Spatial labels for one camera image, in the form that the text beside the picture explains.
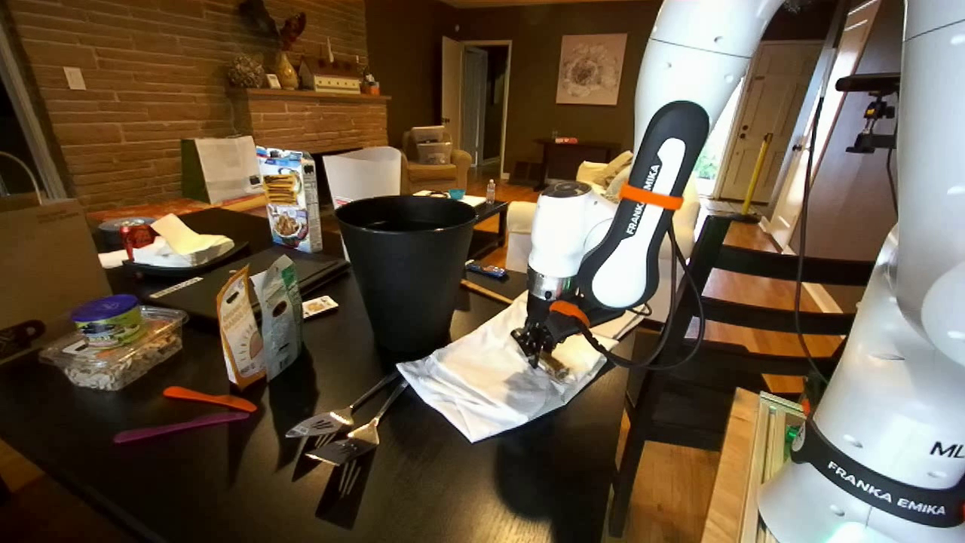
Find black wooden chair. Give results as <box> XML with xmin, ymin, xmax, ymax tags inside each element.
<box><xmin>607</xmin><ymin>214</ymin><xmax>871</xmax><ymax>537</ymax></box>

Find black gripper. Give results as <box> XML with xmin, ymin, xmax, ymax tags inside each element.
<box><xmin>509</xmin><ymin>298</ymin><xmax>589</xmax><ymax>375</ymax></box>

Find orange knife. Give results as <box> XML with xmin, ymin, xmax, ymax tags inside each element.
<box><xmin>162</xmin><ymin>385</ymin><xmax>260</xmax><ymax>414</ymax></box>

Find large white cloth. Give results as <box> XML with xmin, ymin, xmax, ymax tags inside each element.
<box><xmin>398</xmin><ymin>295</ymin><xmax>607</xmax><ymax>445</ymax></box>

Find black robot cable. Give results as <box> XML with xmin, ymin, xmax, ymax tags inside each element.
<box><xmin>577</xmin><ymin>0</ymin><xmax>858</xmax><ymax>370</ymax></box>

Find cereal box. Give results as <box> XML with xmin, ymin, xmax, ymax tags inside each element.
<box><xmin>257</xmin><ymin>148</ymin><xmax>324</xmax><ymax>255</ymax></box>

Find purple lid jar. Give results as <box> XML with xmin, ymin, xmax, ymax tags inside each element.
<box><xmin>73</xmin><ymin>294</ymin><xmax>146</xmax><ymax>344</ymax></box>

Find folded white napkins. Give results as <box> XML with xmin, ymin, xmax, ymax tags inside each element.
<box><xmin>100</xmin><ymin>214</ymin><xmax>237</xmax><ymax>273</ymax></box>

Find metal spatula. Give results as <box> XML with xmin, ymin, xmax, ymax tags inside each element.
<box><xmin>287</xmin><ymin>378</ymin><xmax>394</xmax><ymax>438</ymax></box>

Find clear plastic food container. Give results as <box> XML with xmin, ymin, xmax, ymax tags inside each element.
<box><xmin>43</xmin><ymin>307</ymin><xmax>186</xmax><ymax>392</ymax></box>

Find black plastic bin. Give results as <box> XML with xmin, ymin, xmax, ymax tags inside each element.
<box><xmin>335</xmin><ymin>197</ymin><xmax>476</xmax><ymax>361</ymax></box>

